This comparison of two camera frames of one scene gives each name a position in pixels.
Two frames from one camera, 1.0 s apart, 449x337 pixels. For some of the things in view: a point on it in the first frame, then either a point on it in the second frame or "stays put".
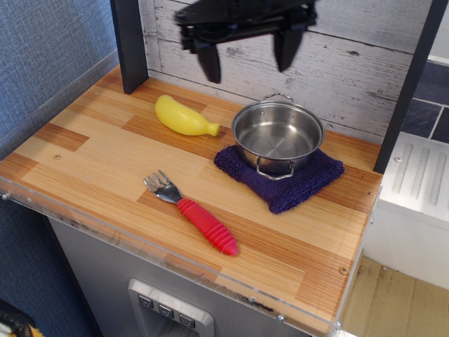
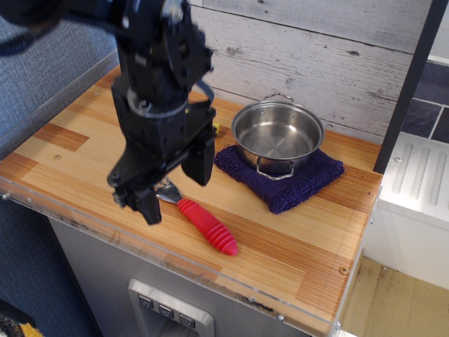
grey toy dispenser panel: x=161 y=312 stays put
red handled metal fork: x=211 y=230 stays put
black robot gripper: x=203 y=22 → x=159 y=128
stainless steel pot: x=278 y=135 stays put
